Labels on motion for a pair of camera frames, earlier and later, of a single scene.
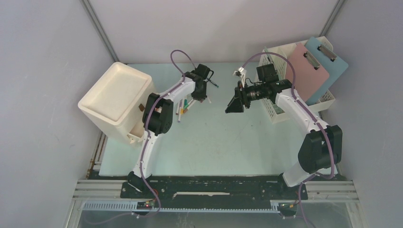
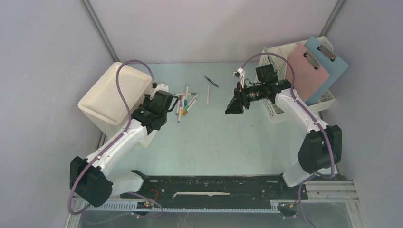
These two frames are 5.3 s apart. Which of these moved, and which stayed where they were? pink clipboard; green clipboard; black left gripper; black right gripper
Moved: black left gripper
Stayed: pink clipboard; black right gripper; green clipboard
